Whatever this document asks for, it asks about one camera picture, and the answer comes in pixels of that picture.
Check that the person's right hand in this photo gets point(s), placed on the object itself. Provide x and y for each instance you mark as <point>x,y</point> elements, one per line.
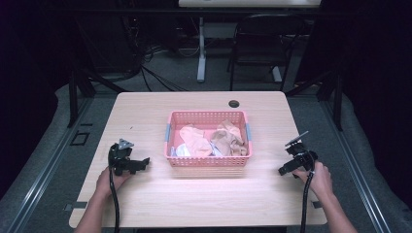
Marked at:
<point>319,181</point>

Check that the person's left hand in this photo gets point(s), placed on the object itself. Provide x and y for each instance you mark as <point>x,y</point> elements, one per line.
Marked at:
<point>108,183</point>

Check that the pink cloth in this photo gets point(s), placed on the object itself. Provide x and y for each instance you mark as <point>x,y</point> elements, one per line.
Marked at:
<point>194,142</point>

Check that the black metal frame stand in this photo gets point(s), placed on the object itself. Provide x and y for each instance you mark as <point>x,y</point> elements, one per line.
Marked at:
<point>327,90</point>
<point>81,84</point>

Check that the black folding chair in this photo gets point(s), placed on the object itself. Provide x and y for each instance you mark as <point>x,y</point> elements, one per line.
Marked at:
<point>264,42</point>

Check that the white desk with metal legs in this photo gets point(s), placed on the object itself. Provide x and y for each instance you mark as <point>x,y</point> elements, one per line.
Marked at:
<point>226,4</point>

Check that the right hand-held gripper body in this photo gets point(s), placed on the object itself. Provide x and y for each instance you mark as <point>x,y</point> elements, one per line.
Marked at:
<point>301,153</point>

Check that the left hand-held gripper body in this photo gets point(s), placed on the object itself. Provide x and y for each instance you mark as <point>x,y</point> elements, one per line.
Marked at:
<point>120,155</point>

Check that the pink plastic basket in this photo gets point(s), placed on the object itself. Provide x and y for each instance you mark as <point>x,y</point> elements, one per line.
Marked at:
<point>207,160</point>

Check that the beige cloth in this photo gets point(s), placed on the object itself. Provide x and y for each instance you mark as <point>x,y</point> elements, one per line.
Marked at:
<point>228,139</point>

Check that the white cloth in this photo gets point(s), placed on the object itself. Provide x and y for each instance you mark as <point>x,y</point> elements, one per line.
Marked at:
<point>182,151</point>

